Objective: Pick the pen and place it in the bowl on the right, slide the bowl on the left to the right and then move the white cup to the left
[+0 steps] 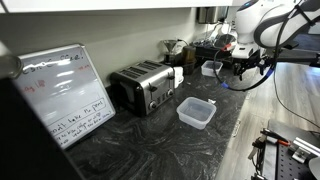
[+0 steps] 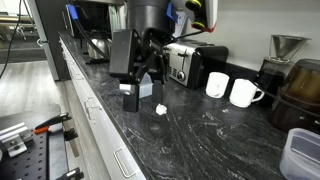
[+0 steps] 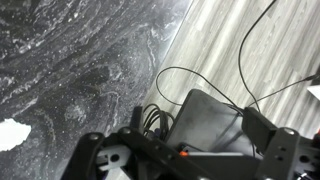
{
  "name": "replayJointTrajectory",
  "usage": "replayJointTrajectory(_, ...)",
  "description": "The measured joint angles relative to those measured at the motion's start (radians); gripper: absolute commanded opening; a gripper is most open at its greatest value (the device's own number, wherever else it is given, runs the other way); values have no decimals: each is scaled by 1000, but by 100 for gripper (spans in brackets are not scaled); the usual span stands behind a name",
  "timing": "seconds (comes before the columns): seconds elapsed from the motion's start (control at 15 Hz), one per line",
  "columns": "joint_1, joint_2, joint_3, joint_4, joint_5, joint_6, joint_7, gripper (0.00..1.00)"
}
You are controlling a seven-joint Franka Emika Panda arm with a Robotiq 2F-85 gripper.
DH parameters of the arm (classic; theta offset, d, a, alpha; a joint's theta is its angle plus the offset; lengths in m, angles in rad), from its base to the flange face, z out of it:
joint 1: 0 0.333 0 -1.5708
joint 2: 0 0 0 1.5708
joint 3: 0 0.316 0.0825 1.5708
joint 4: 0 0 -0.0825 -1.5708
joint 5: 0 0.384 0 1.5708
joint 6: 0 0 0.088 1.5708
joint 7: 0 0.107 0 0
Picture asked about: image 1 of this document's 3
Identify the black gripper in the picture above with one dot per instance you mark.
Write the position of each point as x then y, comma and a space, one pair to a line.
250, 62

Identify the clear square plastic container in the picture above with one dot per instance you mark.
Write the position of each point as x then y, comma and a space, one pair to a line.
211, 68
196, 113

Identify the crumpled white paper scrap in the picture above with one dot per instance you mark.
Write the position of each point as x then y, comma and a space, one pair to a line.
211, 101

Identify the black countertop appliance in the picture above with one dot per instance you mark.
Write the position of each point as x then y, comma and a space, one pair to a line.
206, 50

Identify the black cart platform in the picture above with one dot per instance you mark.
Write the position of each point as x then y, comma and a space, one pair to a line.
283, 125

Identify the brown translucent lidded container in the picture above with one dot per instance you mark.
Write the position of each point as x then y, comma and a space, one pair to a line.
189, 58

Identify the white ceramic mug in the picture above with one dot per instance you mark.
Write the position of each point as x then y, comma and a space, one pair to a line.
179, 76

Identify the black toggle clamp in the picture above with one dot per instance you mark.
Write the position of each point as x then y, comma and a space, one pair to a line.
256, 145
258, 176

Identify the dark glass coffee carafe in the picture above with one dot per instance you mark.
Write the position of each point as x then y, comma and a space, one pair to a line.
170, 59

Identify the metal cone coffee dripper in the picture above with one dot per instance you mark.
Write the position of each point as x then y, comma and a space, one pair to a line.
170, 45

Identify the black perforated breadboard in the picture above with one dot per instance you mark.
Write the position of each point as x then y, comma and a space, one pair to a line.
290, 166

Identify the stainless steel four-slot toaster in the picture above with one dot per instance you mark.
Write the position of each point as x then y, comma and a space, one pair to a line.
143, 86

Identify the small framed whiteboard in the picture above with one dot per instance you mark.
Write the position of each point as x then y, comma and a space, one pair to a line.
66, 96

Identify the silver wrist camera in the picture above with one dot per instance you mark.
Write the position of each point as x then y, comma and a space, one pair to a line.
246, 52

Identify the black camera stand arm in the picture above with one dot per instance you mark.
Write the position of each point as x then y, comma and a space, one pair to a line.
300, 60

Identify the steel wall dispenser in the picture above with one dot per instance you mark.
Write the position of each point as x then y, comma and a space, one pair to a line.
207, 15

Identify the aluminium mounting bracket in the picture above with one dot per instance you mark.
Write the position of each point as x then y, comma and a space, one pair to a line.
301, 151

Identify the white wall cabinet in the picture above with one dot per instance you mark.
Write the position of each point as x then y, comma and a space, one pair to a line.
100, 4

